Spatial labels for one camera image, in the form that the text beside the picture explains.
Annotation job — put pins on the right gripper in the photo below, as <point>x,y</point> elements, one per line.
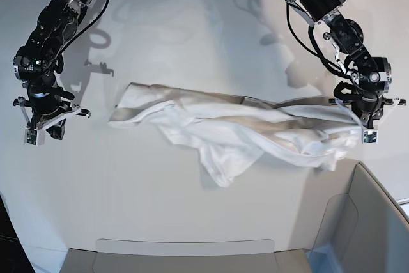
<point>48,109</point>

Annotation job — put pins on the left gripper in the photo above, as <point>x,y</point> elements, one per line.
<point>367,112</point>

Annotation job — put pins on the white printed t-shirt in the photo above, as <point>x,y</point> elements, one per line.
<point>231,133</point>

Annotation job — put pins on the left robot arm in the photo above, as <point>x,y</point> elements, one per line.
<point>339,44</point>

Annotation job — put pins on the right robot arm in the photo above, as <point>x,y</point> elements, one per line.
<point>37,63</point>

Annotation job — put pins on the grey box at right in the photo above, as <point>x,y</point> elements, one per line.
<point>363,230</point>

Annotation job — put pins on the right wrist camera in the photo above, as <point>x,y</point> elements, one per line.
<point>34,137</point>

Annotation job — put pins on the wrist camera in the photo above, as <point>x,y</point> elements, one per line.
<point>369,136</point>
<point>34,137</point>

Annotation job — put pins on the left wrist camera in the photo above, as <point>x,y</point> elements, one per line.
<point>369,136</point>

